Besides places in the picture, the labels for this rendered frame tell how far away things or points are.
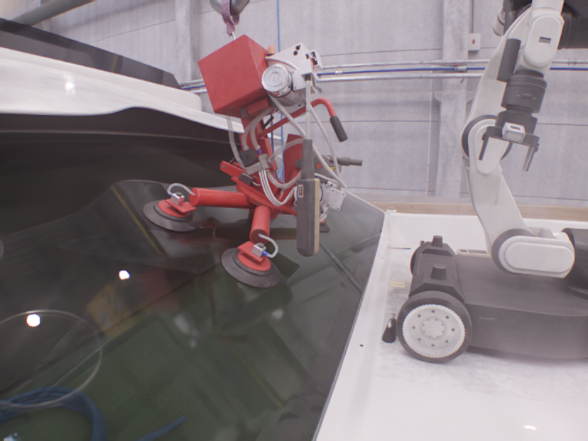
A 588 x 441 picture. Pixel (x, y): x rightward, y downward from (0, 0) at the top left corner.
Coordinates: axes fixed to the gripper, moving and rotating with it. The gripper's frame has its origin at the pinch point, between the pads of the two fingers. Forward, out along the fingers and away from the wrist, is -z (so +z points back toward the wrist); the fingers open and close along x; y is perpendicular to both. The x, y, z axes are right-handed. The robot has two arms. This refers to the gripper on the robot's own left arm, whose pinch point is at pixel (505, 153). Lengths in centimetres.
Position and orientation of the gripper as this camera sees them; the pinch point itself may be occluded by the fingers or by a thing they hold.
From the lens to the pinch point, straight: 88.9
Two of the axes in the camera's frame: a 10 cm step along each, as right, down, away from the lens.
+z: 1.8, -9.4, -2.8
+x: -9.0, -2.8, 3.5
